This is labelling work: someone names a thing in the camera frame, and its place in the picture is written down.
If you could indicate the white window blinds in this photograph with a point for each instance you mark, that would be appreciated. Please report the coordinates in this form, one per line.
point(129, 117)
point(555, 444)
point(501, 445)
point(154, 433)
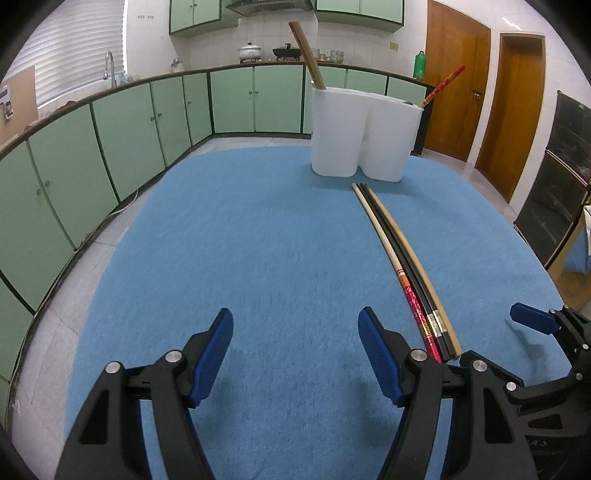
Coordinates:
point(69, 46)

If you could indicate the black glass-door cabinet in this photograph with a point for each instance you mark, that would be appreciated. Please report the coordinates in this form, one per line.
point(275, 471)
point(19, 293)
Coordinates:
point(558, 184)

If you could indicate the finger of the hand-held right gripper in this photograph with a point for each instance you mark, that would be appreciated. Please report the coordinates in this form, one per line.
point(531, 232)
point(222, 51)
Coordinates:
point(531, 318)
point(545, 386)

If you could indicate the green bottle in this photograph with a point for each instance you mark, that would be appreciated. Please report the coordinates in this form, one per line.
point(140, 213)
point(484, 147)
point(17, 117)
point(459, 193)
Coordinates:
point(420, 67)

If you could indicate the white cooking pot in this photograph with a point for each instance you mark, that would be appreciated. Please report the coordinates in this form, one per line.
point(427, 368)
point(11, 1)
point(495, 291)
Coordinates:
point(250, 52)

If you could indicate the plain wooden chopstick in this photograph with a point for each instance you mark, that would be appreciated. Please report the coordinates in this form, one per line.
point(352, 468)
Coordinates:
point(310, 50)
point(304, 51)
point(425, 277)

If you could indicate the wooden door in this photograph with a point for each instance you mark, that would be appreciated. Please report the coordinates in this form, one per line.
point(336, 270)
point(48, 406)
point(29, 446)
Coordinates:
point(455, 78)
point(512, 120)

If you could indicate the chrome wall tap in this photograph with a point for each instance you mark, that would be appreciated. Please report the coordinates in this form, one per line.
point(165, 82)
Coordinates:
point(175, 63)

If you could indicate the black gold-banded chopstick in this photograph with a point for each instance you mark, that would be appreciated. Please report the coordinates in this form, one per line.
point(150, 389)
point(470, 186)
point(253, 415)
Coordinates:
point(409, 277)
point(417, 277)

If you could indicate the brown kitchen countertop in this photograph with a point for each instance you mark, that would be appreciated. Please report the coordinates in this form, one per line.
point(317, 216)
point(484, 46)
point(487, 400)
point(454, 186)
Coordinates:
point(64, 107)

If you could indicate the green upper kitchen cabinets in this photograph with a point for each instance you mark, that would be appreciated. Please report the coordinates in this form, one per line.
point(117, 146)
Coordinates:
point(198, 14)

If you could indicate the black range hood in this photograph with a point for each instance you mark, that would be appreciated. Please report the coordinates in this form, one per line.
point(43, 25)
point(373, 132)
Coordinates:
point(268, 5)

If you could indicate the black wok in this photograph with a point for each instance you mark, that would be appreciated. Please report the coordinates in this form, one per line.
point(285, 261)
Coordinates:
point(287, 52)

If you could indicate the white two-compartment utensil holder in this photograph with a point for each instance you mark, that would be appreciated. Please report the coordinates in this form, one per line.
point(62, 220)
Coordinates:
point(337, 134)

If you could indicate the blue table mat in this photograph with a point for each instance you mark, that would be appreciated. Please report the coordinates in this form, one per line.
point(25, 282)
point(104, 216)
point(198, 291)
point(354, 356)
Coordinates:
point(277, 258)

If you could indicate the white device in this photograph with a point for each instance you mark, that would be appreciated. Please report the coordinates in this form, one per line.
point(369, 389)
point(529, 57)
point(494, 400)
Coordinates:
point(5, 104)

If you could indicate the chrome kitchen faucet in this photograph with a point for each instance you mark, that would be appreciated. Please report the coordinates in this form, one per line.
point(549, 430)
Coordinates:
point(109, 62)

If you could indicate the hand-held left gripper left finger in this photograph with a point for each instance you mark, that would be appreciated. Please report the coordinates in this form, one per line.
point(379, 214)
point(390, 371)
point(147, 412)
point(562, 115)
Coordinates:
point(212, 355)

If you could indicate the glass jar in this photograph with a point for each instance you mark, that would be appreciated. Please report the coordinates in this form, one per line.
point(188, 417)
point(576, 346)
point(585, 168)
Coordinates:
point(337, 56)

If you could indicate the brown wooden board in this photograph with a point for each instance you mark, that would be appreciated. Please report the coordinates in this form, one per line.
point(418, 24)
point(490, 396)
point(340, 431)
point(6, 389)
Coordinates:
point(23, 106)

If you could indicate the green kitchen cabinets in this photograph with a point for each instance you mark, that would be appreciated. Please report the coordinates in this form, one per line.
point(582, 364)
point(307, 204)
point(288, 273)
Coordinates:
point(198, 14)
point(69, 184)

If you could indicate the cardboard box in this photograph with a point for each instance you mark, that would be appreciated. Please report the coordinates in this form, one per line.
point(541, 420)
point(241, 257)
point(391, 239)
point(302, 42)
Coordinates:
point(570, 272)

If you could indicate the green lower kitchen cabinets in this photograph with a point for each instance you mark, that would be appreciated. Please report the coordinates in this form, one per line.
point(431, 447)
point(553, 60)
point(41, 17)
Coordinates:
point(69, 184)

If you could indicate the red-ended wooden chopstick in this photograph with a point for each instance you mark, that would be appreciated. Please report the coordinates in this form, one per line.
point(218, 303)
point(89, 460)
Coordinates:
point(444, 84)
point(418, 318)

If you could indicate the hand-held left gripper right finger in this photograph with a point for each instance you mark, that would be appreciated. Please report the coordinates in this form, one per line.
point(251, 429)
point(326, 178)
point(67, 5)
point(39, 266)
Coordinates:
point(378, 355)

